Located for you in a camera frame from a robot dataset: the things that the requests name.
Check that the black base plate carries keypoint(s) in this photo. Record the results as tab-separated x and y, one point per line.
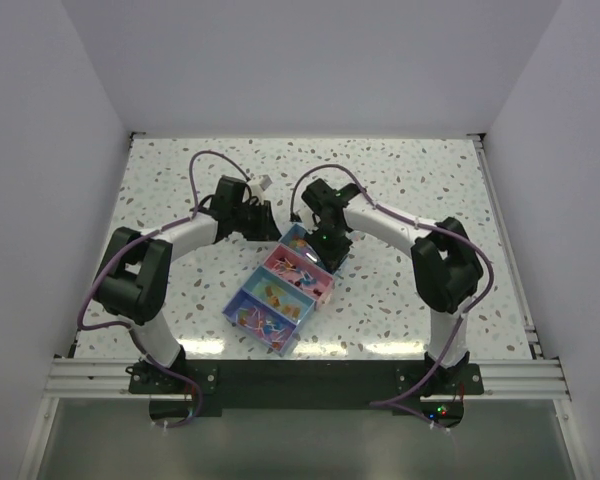
208	388

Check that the blue end candy bin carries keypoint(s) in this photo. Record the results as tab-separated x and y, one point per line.
296	239

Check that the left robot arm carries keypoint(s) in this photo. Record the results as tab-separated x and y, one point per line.
132	280

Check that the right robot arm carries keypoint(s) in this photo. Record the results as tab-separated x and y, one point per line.
446	267

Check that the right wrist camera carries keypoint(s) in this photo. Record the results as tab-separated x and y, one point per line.
303	216

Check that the purple candy bin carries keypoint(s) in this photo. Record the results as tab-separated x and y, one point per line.
260	321

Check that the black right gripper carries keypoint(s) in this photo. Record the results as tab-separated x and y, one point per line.
331	256

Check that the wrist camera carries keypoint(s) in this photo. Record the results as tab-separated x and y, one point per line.
303	216
260	184

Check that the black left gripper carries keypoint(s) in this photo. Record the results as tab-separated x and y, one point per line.
267	230

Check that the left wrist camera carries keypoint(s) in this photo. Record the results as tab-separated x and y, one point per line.
260	184

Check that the pink candy bin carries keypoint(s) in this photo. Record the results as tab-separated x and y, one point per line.
302	273

